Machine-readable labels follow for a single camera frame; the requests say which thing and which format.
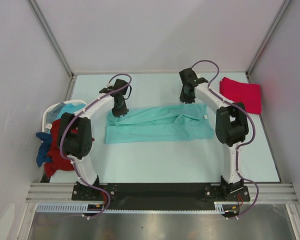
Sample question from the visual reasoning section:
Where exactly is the dark blue t-shirt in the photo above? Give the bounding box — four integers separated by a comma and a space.
35, 132, 52, 168

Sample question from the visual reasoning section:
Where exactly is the light blue t-shirt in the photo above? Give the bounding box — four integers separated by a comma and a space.
56, 103, 85, 120

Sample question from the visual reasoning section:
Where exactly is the teal t-shirt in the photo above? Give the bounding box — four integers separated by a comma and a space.
104, 103, 215, 144

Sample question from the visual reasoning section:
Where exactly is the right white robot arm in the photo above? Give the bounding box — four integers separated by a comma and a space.
179, 68, 249, 201

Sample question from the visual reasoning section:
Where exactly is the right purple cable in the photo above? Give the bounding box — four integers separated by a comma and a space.
191, 59, 261, 208

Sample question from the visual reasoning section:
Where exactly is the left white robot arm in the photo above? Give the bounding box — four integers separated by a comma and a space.
57, 73, 132, 200

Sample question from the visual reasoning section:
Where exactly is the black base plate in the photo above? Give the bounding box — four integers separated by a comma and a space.
71, 182, 251, 211

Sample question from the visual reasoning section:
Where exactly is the dark red t-shirt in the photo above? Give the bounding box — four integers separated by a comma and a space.
44, 119, 74, 178

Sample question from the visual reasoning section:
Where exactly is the purple cable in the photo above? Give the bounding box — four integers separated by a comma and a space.
58, 73, 133, 187
191, 59, 261, 208

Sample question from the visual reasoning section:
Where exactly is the aluminium frame rail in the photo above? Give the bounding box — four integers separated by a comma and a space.
25, 183, 75, 203

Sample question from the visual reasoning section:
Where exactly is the folded red t-shirt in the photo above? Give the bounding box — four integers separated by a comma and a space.
219, 77, 262, 115

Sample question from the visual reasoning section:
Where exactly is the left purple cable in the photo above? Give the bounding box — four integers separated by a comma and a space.
58, 73, 133, 187

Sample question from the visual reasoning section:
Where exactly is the light blue cable duct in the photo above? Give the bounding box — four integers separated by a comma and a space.
36, 203, 104, 213

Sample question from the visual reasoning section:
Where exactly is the white laundry basket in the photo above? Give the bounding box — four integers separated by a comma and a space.
41, 100, 87, 134

